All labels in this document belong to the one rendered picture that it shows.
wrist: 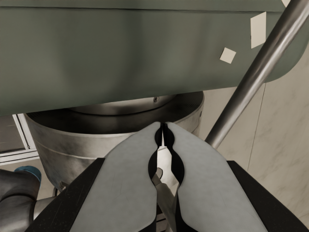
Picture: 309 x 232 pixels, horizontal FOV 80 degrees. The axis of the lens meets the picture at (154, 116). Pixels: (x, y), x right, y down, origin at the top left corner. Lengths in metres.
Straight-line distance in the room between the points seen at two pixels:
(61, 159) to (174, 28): 0.21
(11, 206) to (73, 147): 0.33
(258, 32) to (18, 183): 0.58
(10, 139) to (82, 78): 1.35
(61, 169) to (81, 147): 0.06
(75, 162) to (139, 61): 0.16
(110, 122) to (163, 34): 0.13
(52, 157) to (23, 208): 0.26
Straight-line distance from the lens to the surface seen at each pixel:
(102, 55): 0.17
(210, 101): 1.94
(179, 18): 0.18
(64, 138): 0.25
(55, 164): 0.30
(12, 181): 0.60
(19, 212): 0.54
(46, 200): 0.53
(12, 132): 1.47
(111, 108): 0.26
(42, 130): 0.27
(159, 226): 0.95
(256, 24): 0.23
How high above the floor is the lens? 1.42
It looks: 56 degrees down
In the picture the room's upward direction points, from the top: 144 degrees clockwise
